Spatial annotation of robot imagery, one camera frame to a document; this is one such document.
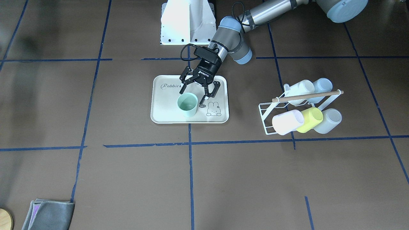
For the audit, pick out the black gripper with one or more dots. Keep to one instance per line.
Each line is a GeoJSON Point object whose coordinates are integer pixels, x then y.
{"type": "Point", "coordinates": [207, 70]}

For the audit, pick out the green cup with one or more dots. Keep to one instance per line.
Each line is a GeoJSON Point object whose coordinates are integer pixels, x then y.
{"type": "Point", "coordinates": [187, 103]}

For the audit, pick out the cream rabbit tray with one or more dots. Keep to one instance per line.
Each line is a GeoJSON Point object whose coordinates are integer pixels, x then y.
{"type": "Point", "coordinates": [164, 109]}

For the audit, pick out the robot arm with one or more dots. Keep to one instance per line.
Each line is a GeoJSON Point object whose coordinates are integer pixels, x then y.
{"type": "Point", "coordinates": [229, 40]}

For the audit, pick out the white cup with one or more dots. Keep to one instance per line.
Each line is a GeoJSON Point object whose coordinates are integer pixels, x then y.
{"type": "Point", "coordinates": [304, 87]}

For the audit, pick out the yellow cup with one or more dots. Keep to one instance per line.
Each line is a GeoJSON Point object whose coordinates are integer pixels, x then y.
{"type": "Point", "coordinates": [312, 117]}

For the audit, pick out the light blue cup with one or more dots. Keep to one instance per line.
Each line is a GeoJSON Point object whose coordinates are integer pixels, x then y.
{"type": "Point", "coordinates": [321, 85]}

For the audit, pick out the grey cup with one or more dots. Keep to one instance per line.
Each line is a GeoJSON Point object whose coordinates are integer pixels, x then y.
{"type": "Point", "coordinates": [331, 118]}

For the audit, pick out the grey folded cloth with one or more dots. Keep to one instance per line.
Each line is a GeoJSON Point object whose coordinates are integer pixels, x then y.
{"type": "Point", "coordinates": [46, 214]}

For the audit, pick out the wooden mug tree stand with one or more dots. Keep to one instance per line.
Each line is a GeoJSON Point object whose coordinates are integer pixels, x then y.
{"type": "Point", "coordinates": [6, 220]}

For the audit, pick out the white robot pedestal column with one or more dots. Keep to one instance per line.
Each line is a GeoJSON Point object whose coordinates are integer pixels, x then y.
{"type": "Point", "coordinates": [187, 21]}

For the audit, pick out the white wire cup rack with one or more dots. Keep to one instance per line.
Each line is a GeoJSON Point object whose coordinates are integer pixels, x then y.
{"type": "Point", "coordinates": [283, 104]}

